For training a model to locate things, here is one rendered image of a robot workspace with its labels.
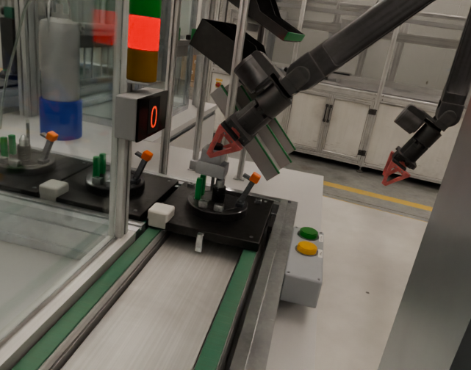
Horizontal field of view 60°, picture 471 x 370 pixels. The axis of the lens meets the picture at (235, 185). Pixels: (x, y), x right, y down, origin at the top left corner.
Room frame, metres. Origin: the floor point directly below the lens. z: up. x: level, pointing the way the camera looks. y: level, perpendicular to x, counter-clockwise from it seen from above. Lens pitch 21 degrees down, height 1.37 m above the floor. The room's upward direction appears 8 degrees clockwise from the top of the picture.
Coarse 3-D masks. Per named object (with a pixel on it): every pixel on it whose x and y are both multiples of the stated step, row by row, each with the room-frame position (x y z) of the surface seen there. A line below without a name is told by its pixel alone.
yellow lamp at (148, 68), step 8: (128, 48) 0.68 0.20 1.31; (128, 56) 0.68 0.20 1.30; (136, 56) 0.67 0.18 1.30; (144, 56) 0.67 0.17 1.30; (152, 56) 0.68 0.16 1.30; (128, 64) 0.68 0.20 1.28; (136, 64) 0.67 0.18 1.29; (144, 64) 0.67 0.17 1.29; (152, 64) 0.68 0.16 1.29; (128, 72) 0.68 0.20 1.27; (136, 72) 0.67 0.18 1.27; (144, 72) 0.67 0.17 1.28; (152, 72) 0.68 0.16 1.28; (136, 80) 0.67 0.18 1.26; (144, 80) 0.68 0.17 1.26; (152, 80) 0.69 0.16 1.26
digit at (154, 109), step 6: (150, 102) 0.67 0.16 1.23; (156, 102) 0.70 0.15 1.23; (150, 108) 0.68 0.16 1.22; (156, 108) 0.70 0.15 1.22; (150, 114) 0.68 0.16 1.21; (156, 114) 0.70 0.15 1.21; (150, 120) 0.68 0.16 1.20; (156, 120) 0.70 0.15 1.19; (150, 126) 0.68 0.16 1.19; (156, 126) 0.71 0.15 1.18; (150, 132) 0.68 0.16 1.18
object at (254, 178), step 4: (244, 176) 0.85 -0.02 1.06; (248, 176) 0.85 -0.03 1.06; (252, 176) 0.84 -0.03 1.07; (256, 176) 0.84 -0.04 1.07; (260, 176) 0.85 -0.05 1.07; (248, 180) 0.85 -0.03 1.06; (252, 180) 0.84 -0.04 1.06; (256, 180) 0.84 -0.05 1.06; (248, 184) 0.85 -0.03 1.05; (252, 184) 0.85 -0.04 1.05; (248, 188) 0.85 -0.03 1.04; (244, 192) 0.85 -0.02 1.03; (248, 192) 0.85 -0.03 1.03; (240, 196) 0.85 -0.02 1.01; (244, 196) 0.85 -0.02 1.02; (240, 200) 0.85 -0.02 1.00
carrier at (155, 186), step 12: (132, 180) 0.89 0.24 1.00; (144, 180) 0.92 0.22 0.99; (156, 180) 0.98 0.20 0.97; (168, 180) 0.99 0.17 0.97; (132, 192) 0.86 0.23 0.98; (144, 192) 0.89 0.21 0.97; (156, 192) 0.90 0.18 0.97; (168, 192) 0.93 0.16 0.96; (132, 204) 0.82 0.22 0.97; (144, 204) 0.83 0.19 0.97; (132, 216) 0.77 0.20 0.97; (144, 216) 0.79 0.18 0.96
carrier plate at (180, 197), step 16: (176, 192) 0.92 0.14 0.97; (176, 208) 0.83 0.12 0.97; (256, 208) 0.90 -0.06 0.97; (272, 208) 0.95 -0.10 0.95; (176, 224) 0.76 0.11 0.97; (192, 224) 0.77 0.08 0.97; (208, 224) 0.78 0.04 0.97; (224, 224) 0.79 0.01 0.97; (240, 224) 0.80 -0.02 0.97; (256, 224) 0.81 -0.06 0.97; (208, 240) 0.75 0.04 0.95; (224, 240) 0.74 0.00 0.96; (240, 240) 0.73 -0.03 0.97; (256, 240) 0.74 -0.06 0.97
